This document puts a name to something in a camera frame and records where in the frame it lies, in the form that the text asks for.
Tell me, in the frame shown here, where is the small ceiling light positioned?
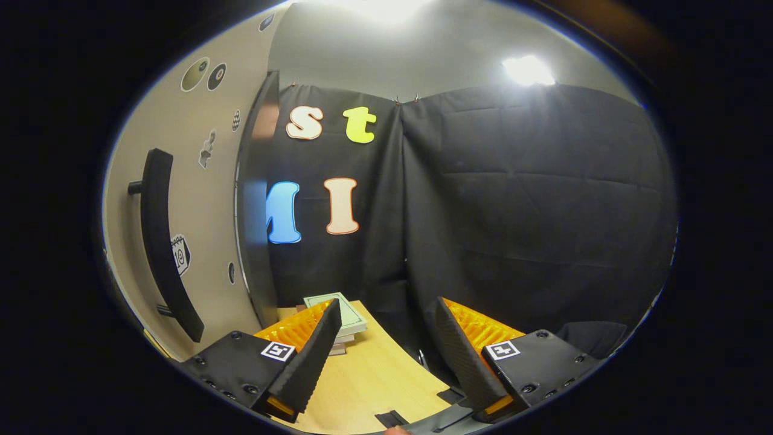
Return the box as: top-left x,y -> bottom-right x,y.
501,54 -> 556,86

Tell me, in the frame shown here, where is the beige cabinet door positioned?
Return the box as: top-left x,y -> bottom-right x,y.
101,3 -> 287,363

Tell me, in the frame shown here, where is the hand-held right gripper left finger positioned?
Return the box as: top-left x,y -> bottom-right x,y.
178,298 -> 343,424

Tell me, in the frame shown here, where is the large ceiling light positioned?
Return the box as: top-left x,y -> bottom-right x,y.
338,0 -> 435,25

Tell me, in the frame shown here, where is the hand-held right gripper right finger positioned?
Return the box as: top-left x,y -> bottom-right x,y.
434,296 -> 605,425

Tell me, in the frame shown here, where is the black door handle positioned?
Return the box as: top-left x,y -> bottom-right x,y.
127,148 -> 205,343

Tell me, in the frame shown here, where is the green book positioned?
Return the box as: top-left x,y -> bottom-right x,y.
303,292 -> 368,337

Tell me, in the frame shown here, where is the black backdrop cloth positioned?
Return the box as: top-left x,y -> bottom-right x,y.
266,82 -> 680,387

